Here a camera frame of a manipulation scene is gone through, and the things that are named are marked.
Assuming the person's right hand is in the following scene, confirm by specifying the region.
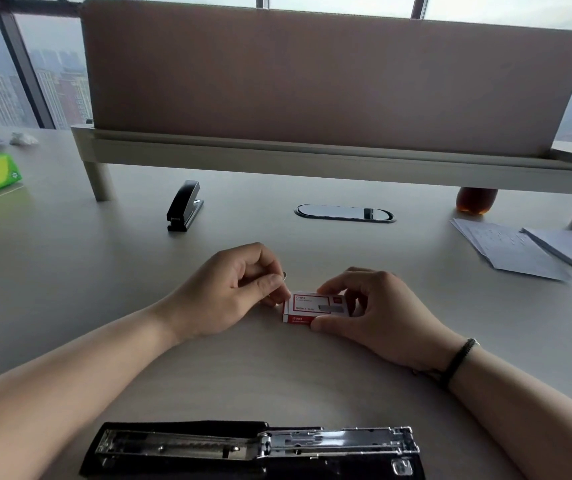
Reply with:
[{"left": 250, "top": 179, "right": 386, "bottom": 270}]
[{"left": 310, "top": 267, "right": 466, "bottom": 371}]

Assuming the person's left hand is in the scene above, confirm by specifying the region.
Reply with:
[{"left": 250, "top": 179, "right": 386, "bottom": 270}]
[{"left": 154, "top": 242, "right": 292, "bottom": 344}]

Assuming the red and white staple box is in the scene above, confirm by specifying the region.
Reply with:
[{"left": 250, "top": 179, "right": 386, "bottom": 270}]
[{"left": 282, "top": 293, "right": 350, "bottom": 325}]

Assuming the person's left forearm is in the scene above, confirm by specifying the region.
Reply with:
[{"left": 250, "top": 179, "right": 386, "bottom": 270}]
[{"left": 0, "top": 304, "right": 179, "bottom": 480}]

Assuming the person's right forearm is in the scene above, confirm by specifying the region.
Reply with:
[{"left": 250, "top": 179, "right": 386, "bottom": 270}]
[{"left": 448, "top": 347, "right": 572, "bottom": 480}]

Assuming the small black stapler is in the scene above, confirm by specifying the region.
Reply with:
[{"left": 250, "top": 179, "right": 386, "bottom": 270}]
[{"left": 166, "top": 181, "right": 204, "bottom": 232}]

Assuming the open black stapler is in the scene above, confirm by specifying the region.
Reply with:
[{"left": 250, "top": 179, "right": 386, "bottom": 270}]
[{"left": 79, "top": 421, "right": 426, "bottom": 480}]

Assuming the orange drink bottle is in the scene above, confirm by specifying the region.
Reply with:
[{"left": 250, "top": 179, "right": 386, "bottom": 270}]
[{"left": 456, "top": 187, "right": 499, "bottom": 215}]

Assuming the white paper sheet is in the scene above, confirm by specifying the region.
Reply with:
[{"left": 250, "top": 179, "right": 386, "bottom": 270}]
[{"left": 450, "top": 218, "right": 572, "bottom": 282}]

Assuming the beige desk divider panel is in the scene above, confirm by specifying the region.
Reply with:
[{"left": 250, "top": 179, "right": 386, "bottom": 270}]
[{"left": 70, "top": 0, "right": 572, "bottom": 232}]

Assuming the black oval cable grommet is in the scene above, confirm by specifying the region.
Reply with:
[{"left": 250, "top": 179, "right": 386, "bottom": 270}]
[{"left": 294, "top": 204, "right": 396, "bottom": 224}]

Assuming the black braided wrist bracelet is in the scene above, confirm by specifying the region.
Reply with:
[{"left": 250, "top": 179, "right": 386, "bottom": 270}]
[{"left": 426, "top": 338, "right": 480, "bottom": 390}]

